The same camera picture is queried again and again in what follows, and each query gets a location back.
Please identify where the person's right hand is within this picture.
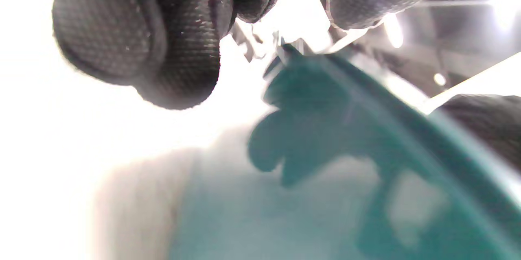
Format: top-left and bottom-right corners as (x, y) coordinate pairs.
(440, 94), (521, 171)

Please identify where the teal plastic basin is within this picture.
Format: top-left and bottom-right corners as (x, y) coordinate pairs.
(167, 44), (521, 260)

